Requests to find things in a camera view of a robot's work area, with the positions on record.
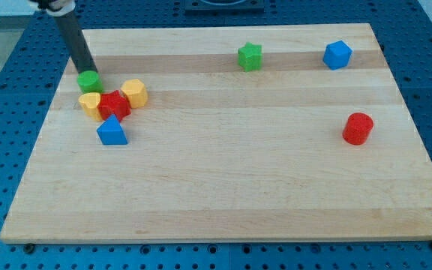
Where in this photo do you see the robot arm end with white collar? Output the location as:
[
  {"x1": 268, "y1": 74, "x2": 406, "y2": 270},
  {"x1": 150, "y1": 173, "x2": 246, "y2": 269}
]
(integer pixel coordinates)
[{"x1": 27, "y1": 0, "x2": 76, "y2": 17}]

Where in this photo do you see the wooden board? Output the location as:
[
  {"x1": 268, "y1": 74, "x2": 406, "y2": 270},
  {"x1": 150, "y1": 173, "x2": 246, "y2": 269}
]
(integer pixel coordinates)
[{"x1": 0, "y1": 23, "x2": 432, "y2": 244}]

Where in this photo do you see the green star block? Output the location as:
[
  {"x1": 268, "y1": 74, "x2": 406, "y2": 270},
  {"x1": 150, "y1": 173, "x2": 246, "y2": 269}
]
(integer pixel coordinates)
[{"x1": 238, "y1": 42, "x2": 263, "y2": 72}]

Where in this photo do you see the red star block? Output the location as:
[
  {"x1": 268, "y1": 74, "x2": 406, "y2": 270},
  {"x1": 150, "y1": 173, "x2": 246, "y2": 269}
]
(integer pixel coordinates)
[{"x1": 97, "y1": 90, "x2": 131, "y2": 122}]

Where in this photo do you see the yellow hexagon block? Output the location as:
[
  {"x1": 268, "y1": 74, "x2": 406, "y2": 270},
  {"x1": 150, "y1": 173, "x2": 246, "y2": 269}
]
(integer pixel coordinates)
[{"x1": 121, "y1": 79, "x2": 149, "y2": 109}]

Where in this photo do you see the blue triangle block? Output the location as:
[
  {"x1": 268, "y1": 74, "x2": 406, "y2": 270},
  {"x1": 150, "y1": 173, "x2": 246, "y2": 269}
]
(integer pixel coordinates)
[{"x1": 96, "y1": 114, "x2": 128, "y2": 145}]

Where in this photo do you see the yellow heart block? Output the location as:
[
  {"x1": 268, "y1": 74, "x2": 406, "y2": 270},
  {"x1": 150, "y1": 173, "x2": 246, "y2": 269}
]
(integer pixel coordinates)
[{"x1": 78, "y1": 92, "x2": 103, "y2": 122}]

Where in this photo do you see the green cylinder block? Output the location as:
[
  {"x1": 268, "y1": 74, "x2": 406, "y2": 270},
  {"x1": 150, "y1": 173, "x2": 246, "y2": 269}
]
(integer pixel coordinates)
[{"x1": 76, "y1": 70, "x2": 104, "y2": 94}]

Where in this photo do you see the red cylinder block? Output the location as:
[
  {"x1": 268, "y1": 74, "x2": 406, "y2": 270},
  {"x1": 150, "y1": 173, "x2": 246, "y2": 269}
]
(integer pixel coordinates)
[{"x1": 342, "y1": 112, "x2": 374, "y2": 146}]

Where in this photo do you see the blue cube block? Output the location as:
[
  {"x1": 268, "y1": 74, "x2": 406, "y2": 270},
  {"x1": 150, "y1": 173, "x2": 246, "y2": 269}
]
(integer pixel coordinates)
[{"x1": 322, "y1": 40, "x2": 353, "y2": 70}]

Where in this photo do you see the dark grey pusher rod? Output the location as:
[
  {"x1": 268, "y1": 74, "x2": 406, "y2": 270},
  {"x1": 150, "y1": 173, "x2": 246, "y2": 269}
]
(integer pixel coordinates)
[{"x1": 54, "y1": 10, "x2": 98, "y2": 74}]

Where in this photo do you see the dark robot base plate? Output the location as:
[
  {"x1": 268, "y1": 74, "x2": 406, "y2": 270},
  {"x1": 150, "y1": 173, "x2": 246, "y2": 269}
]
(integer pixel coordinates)
[{"x1": 184, "y1": 0, "x2": 265, "y2": 14}]

